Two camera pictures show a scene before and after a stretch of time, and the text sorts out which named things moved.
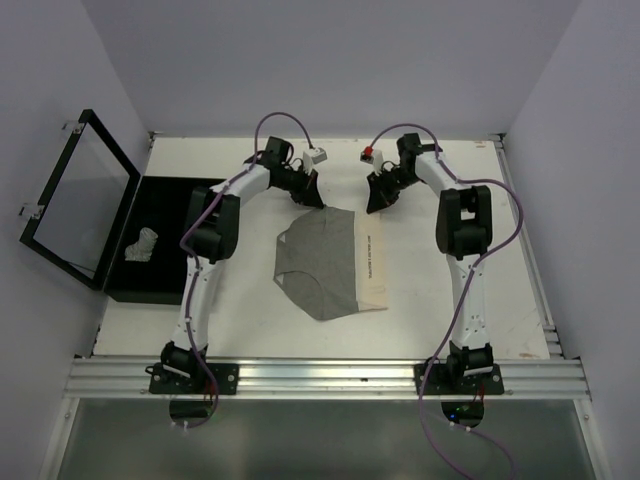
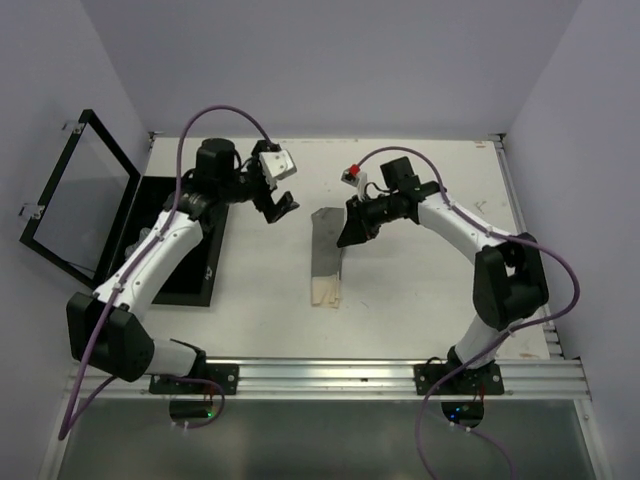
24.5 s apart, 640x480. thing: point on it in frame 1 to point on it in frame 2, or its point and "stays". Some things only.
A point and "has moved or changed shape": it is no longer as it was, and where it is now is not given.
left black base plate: [166, 382] stays
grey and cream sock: [330, 262] has moved or changed shape
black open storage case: [93, 210] stays
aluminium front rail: [130, 378] stays
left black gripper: [311, 196] to [263, 204]
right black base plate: [439, 383] stays
